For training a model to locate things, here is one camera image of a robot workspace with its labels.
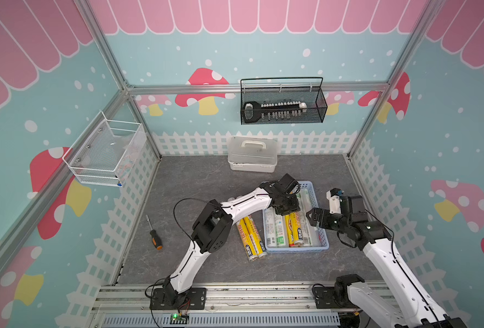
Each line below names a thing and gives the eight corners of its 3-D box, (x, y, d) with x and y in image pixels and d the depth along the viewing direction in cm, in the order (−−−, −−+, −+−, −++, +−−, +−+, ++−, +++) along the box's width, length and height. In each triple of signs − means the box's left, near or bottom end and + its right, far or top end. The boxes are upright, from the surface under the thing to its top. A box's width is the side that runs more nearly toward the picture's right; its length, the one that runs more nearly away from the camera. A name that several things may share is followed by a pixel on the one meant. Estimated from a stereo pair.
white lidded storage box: (229, 174, 115) (227, 158, 104) (231, 151, 126) (229, 135, 116) (276, 174, 115) (278, 157, 104) (273, 151, 126) (275, 134, 116)
